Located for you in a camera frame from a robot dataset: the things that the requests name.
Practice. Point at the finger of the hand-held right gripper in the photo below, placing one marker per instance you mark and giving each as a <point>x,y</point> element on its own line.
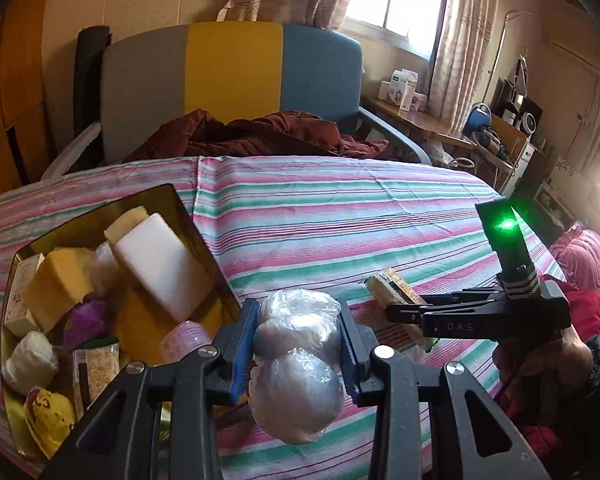
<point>475,294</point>
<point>455,325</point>

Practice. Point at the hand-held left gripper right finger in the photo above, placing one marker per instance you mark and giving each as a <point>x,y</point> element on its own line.
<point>349,360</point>

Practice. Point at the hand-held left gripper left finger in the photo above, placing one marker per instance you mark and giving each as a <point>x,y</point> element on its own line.
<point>242,355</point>

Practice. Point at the clear bag of white balls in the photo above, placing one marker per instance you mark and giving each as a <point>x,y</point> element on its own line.
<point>295,360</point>

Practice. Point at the pink roll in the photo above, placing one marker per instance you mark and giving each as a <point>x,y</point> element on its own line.
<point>185,342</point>

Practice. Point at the cracker packet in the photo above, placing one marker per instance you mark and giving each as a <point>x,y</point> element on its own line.
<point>395,290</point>
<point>97,372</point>

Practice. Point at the golden box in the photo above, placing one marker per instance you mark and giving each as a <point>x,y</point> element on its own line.
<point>135,325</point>

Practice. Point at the white rectangular block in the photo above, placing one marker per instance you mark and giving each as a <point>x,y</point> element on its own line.
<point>160,265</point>

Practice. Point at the purple snack packet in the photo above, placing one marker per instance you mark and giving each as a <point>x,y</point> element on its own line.
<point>85,322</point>

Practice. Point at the small white ball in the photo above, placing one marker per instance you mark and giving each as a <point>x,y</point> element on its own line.
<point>106,267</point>

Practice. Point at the pale yellow bar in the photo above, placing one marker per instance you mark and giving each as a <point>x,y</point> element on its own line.
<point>125,222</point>

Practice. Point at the yellow block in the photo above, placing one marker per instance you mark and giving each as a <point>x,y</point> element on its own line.
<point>57,287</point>

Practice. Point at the yellow snack packet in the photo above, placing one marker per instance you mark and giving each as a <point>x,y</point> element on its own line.
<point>50,422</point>

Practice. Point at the white bun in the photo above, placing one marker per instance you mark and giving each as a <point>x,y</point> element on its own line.
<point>30,362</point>

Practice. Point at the beige carton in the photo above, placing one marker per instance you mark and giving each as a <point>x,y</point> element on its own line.
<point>22,295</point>

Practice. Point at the person's right hand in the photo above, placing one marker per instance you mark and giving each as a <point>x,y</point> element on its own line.
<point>550,360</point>

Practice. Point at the pink blanket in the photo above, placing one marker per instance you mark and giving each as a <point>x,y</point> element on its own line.
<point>590,260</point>

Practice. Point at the wooden shelf unit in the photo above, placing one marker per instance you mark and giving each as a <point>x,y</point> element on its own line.
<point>517,125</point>

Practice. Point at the blue bag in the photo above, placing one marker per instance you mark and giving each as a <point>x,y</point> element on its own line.
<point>476,119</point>

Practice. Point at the red garment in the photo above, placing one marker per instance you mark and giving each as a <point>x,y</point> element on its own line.
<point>545,420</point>

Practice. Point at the striped tablecloth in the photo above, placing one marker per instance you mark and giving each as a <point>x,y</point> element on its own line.
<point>330,220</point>

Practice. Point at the wooden side desk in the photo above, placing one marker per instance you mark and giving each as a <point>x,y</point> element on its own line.
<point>415,122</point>

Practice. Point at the small pink box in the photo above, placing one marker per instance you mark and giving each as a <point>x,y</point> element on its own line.
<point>418,102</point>

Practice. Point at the white cardboard box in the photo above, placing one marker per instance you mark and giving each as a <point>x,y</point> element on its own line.
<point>405,90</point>

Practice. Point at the maroon cloth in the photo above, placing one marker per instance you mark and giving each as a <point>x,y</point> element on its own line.
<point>260,135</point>

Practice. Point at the window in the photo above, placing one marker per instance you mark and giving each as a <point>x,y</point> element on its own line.
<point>405,0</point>

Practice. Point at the grey yellow blue armchair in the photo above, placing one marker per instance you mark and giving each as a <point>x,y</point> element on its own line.
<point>230,70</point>

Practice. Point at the wooden wardrobe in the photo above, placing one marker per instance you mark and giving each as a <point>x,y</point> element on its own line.
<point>15,85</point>

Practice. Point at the black post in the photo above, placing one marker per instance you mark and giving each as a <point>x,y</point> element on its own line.
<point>91,75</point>

